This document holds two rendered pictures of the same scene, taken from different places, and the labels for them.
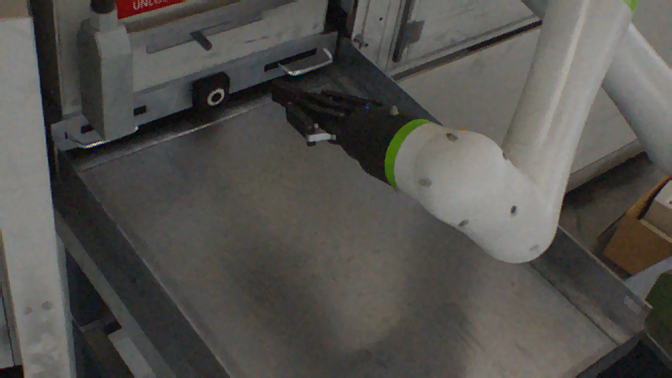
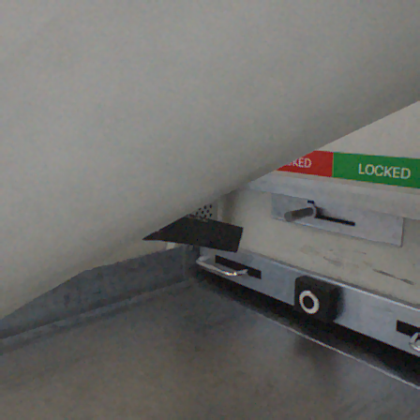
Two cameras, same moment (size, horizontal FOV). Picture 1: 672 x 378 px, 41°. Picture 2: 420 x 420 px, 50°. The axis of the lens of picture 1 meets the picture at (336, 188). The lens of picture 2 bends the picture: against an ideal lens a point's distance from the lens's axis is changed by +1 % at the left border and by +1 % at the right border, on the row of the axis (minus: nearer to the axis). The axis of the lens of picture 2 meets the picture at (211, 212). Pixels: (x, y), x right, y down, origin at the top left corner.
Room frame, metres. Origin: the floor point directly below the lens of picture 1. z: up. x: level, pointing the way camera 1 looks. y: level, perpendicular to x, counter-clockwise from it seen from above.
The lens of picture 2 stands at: (1.04, -0.37, 1.16)
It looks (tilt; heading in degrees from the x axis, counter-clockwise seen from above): 13 degrees down; 94
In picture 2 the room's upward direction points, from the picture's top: straight up
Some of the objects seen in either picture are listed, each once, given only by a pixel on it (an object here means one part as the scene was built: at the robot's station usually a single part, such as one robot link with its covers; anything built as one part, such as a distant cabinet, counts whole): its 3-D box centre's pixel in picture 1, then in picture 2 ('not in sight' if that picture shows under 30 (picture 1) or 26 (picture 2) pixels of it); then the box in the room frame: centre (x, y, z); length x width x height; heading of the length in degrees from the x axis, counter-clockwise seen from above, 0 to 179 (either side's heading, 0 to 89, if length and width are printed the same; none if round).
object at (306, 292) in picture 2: (212, 92); (313, 299); (1.14, 0.23, 0.90); 0.06 x 0.03 x 0.05; 136
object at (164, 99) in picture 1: (199, 79); (329, 292); (1.16, 0.26, 0.89); 0.54 x 0.05 x 0.06; 136
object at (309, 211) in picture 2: (198, 31); (301, 207); (1.12, 0.25, 1.02); 0.06 x 0.02 x 0.04; 46
